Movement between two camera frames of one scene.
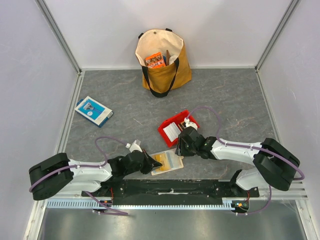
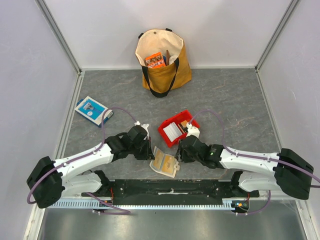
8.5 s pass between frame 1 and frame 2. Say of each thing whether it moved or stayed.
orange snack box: stayed
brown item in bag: stayed
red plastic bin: stayed
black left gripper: moved
